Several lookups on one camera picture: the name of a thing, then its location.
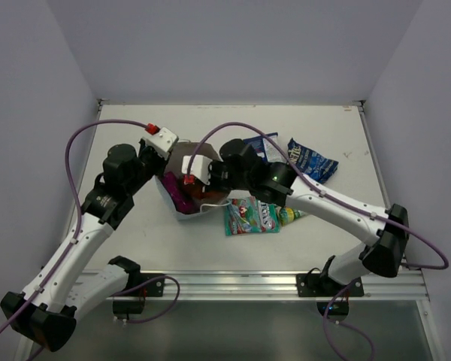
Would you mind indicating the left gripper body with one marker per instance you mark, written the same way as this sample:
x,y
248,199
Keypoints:
x,y
156,162

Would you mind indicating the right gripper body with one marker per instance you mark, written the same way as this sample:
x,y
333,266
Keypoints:
x,y
220,177

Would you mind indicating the light blue paper bag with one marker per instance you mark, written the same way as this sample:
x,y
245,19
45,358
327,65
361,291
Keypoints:
x,y
181,149

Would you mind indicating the red chips bag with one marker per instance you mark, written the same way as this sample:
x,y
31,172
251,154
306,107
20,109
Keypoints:
x,y
200,195

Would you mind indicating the teal candy bag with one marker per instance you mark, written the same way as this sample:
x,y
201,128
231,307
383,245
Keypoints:
x,y
249,216

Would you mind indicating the purple snack bag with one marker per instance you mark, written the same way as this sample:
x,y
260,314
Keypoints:
x,y
181,200

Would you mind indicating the blue white snack bag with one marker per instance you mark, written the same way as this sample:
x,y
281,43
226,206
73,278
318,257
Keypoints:
x,y
265,149

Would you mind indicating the green snack bag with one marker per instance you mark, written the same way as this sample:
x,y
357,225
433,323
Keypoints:
x,y
288,215

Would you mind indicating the blue kettle chips bag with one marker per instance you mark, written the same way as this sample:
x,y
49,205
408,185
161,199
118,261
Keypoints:
x,y
310,162

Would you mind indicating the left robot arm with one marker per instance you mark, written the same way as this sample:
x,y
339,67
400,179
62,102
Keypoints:
x,y
48,309

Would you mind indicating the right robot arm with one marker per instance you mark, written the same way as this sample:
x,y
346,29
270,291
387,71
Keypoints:
x,y
379,230

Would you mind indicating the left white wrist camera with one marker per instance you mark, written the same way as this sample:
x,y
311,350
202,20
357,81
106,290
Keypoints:
x,y
162,142

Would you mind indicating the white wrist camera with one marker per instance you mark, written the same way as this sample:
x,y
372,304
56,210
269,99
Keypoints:
x,y
198,171
162,142

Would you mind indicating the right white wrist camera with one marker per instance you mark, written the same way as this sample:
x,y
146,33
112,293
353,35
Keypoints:
x,y
198,171

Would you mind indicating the aluminium rail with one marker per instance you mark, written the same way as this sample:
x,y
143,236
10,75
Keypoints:
x,y
285,286

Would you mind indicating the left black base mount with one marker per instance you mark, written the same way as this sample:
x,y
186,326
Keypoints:
x,y
131,302

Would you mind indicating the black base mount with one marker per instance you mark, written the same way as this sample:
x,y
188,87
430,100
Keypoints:
x,y
131,302
328,294

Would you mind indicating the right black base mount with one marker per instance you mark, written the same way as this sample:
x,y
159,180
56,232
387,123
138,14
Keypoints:
x,y
328,294

